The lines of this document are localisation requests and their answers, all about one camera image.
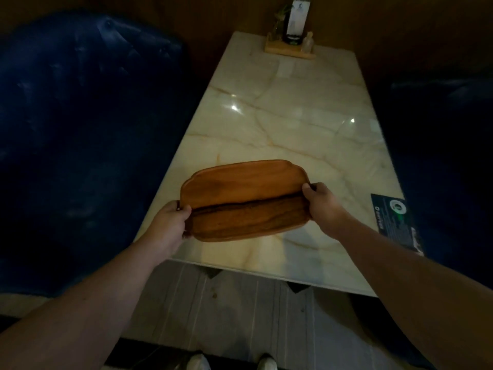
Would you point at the person's left hand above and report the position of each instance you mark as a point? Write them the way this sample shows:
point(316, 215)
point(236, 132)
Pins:
point(167, 231)

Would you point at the person's right hand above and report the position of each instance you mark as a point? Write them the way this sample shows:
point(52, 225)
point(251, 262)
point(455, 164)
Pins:
point(327, 208)

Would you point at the plain wooden tray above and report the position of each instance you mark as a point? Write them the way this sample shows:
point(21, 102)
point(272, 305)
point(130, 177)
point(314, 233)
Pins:
point(242, 182)

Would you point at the person's right forearm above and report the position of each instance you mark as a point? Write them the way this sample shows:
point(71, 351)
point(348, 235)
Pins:
point(416, 289)

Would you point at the person's left forearm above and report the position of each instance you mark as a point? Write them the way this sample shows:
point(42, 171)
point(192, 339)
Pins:
point(84, 312)

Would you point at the person's left white shoe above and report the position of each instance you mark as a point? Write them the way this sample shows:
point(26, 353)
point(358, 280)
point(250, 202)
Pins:
point(198, 363)

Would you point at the person's white shoe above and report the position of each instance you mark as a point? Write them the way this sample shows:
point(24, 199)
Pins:
point(198, 363)
point(267, 363)

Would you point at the person's right white shoe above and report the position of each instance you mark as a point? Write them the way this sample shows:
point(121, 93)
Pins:
point(267, 363)

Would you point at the dark blue table sticker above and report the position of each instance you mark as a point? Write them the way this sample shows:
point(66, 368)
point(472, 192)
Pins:
point(396, 223)

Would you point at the cream marble table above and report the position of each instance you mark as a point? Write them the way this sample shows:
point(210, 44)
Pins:
point(300, 123)

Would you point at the dark blue leather sofa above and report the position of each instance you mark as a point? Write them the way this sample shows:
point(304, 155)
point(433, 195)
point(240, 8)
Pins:
point(77, 150)
point(443, 150)

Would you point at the light wooden condiment holder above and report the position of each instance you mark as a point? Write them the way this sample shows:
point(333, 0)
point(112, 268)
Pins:
point(285, 50)

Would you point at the small pale shaker bottle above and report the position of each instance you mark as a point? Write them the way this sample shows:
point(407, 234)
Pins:
point(308, 42)

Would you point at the glass bottle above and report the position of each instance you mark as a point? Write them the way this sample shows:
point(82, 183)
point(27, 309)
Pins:
point(279, 24)

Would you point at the white upright menu card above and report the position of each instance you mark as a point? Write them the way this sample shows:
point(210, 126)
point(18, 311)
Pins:
point(298, 19)

